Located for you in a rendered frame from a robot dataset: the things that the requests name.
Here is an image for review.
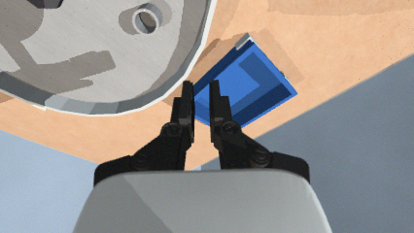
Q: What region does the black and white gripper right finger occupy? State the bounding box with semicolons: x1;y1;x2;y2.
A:
209;80;310;184

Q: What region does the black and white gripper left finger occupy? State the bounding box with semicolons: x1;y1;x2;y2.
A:
93;81;195;187

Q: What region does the blue crate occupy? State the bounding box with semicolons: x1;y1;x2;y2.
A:
193;32;298;129

